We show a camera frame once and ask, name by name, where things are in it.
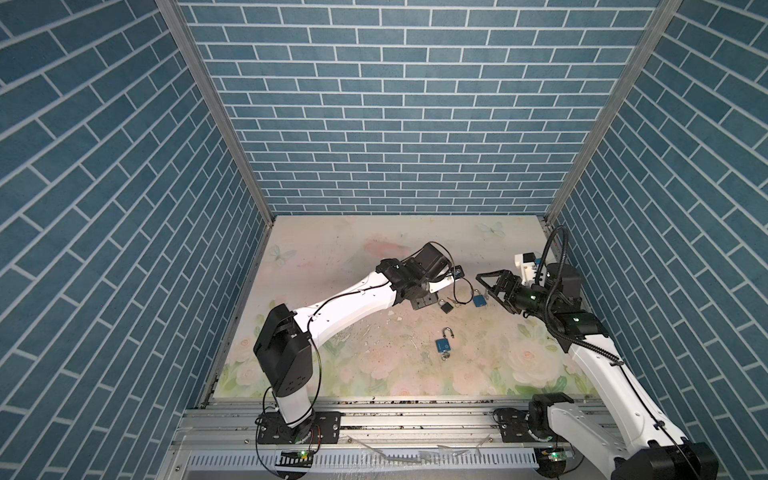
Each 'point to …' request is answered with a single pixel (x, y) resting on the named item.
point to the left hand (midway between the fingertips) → (426, 285)
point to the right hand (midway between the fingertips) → (481, 280)
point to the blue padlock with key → (443, 345)
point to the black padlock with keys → (445, 306)
